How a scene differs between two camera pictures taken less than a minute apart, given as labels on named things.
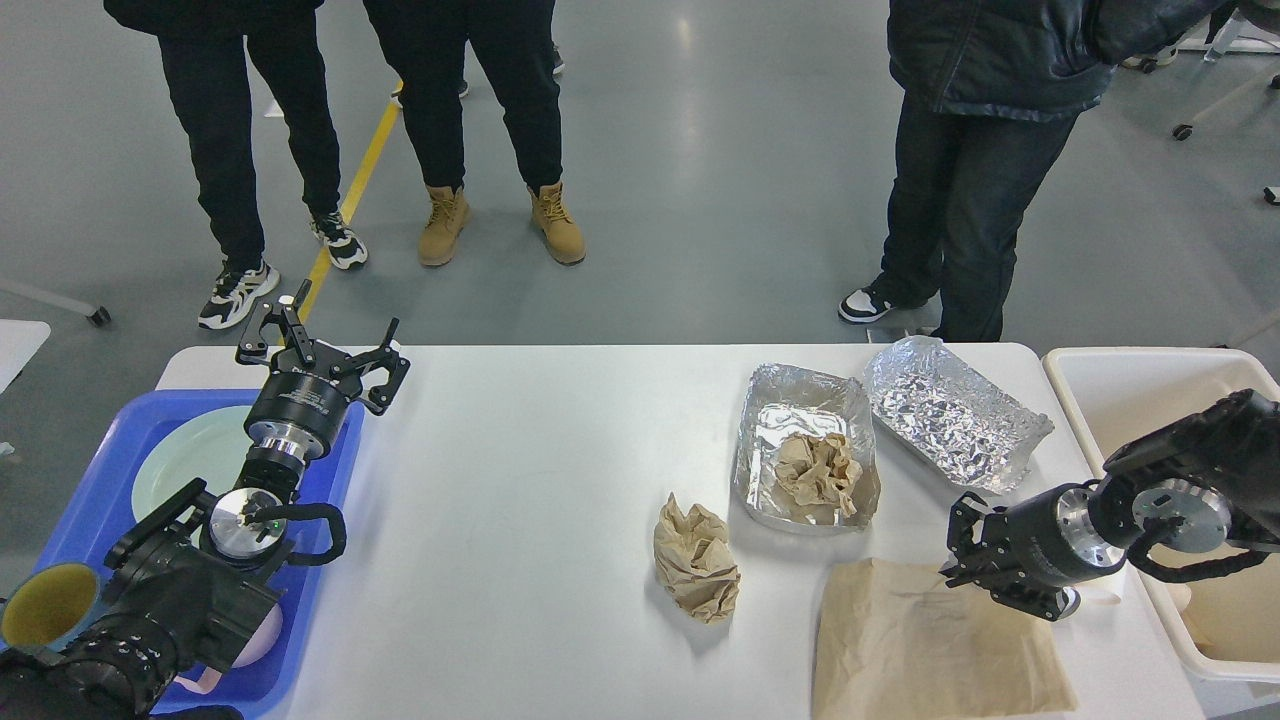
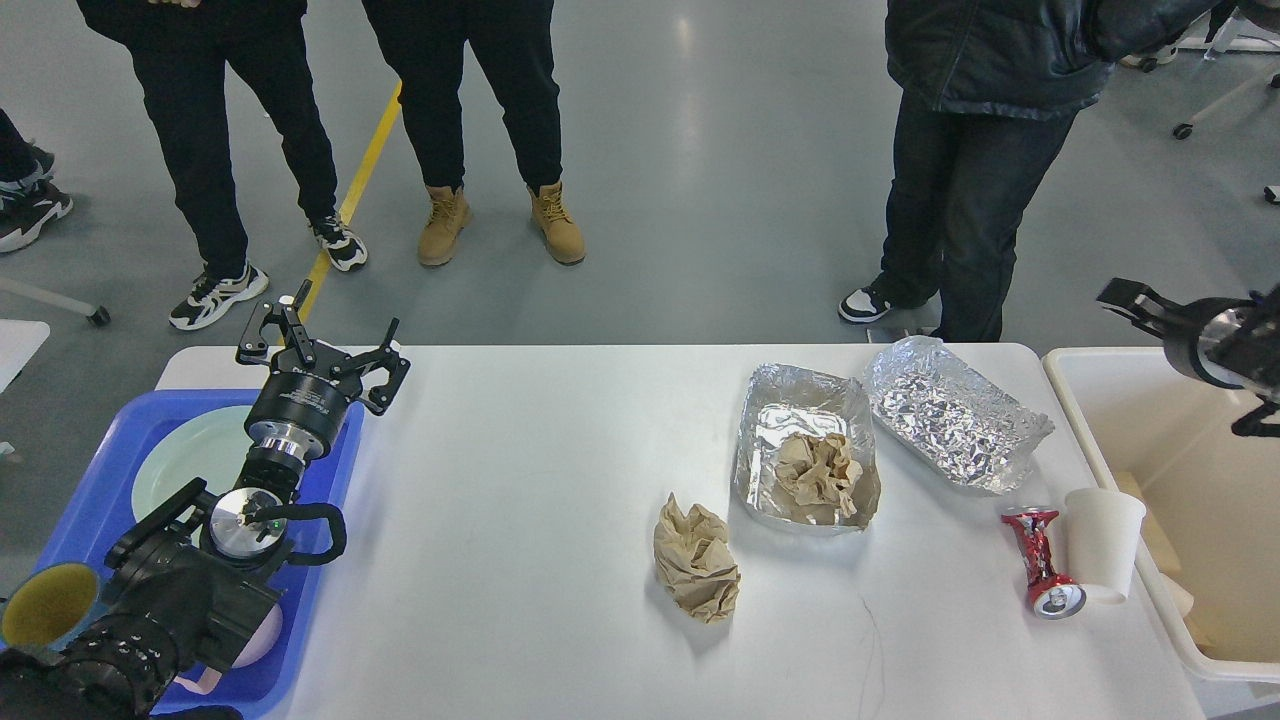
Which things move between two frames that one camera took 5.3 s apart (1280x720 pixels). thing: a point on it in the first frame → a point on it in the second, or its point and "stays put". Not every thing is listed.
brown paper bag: [897, 642] → [1157, 542]
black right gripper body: [1055, 539] → [1181, 339]
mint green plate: [210, 444] stays put
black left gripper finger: [254, 345] stays put
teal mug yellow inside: [47, 606] stays put
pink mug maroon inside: [260, 645] stays put
